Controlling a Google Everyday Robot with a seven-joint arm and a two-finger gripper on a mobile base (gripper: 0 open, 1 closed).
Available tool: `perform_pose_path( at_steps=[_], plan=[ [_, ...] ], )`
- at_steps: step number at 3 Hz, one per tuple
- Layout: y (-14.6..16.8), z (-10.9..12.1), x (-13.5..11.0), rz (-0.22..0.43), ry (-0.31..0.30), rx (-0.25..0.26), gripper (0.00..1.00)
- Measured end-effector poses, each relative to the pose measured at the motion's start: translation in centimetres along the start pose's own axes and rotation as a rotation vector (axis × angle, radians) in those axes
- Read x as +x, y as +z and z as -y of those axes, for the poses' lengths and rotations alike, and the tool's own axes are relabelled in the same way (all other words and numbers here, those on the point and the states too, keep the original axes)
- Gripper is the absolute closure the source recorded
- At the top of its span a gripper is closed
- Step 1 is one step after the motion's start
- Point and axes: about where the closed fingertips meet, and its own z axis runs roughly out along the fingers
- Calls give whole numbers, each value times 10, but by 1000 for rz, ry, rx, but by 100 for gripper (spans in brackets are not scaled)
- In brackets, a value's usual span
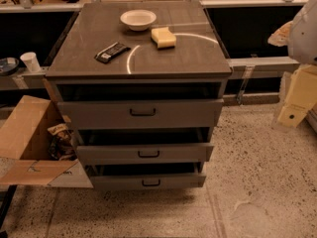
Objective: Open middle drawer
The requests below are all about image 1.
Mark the grey drawer cabinet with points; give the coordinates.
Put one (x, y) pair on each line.
(195, 68)

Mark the open cardboard box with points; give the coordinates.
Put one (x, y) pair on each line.
(24, 138)

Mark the grey bottom drawer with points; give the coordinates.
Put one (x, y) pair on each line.
(165, 181)

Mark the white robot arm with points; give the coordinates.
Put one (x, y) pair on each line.
(302, 46)

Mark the yellow sponge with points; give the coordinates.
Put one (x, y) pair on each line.
(163, 37)

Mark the snack bag in box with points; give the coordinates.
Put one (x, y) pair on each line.
(61, 148)

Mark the dark round plate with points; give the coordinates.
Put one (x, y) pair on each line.
(8, 66)

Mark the white bowl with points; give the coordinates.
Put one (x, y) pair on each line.
(138, 20)

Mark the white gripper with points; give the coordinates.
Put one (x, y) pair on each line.
(304, 39)

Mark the black snack bar wrapper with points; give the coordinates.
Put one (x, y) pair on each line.
(111, 52)

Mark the white paper cup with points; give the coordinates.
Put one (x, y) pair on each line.
(31, 62)

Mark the grey top drawer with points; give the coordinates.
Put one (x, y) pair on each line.
(141, 114)

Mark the grey drawer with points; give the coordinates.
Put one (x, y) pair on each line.
(165, 181)
(145, 154)
(141, 114)

